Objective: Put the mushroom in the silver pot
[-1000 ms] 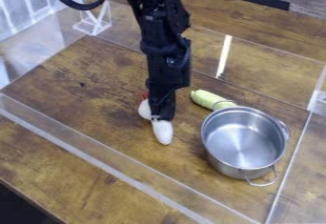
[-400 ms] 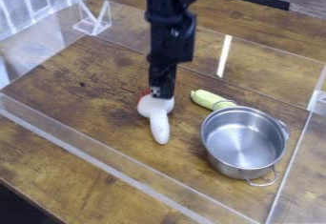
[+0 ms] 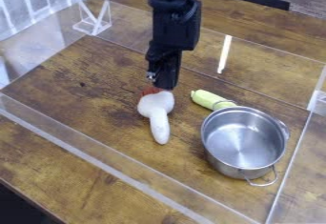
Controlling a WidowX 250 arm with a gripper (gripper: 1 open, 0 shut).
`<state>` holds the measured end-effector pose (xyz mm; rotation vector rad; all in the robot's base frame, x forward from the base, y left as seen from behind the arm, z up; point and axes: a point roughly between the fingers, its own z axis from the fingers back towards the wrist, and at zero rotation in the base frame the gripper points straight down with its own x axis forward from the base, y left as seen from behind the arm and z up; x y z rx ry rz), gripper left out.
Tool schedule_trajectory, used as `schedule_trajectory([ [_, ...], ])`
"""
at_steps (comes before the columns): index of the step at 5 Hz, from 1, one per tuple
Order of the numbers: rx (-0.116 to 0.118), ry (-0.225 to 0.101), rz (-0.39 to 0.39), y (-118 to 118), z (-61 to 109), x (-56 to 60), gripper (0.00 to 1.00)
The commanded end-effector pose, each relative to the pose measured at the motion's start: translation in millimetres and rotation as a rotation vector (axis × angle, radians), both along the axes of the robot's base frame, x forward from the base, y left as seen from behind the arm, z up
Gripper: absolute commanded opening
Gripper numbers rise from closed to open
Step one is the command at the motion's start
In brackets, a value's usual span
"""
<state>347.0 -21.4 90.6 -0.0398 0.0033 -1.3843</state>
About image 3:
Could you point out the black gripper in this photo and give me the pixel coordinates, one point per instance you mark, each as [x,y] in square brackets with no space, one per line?
[176,20]

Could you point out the clear acrylic enclosure panel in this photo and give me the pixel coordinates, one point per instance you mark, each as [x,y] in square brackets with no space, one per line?
[188,201]

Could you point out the silver metal pot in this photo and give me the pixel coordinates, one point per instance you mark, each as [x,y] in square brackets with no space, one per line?
[244,143]

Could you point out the yellow green plush corn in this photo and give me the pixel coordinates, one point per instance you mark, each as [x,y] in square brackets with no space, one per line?
[210,100]

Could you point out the red and white plush mushroom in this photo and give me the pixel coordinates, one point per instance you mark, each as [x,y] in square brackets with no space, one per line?
[155,104]

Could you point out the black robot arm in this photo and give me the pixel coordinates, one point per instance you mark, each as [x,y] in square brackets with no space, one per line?
[176,20]

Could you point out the clear acrylic triangle stand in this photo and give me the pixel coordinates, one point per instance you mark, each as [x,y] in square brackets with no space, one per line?
[91,24]

